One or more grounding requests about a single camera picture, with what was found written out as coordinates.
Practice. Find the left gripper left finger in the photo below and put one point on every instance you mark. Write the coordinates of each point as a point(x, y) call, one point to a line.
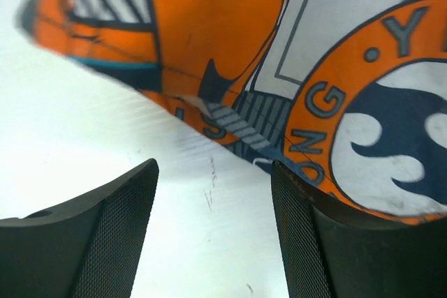
point(88, 246)

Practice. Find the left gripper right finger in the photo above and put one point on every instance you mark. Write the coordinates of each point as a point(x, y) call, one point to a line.
point(330, 249)

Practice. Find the patterned blue orange shorts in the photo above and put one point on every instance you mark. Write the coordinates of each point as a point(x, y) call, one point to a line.
point(349, 94)

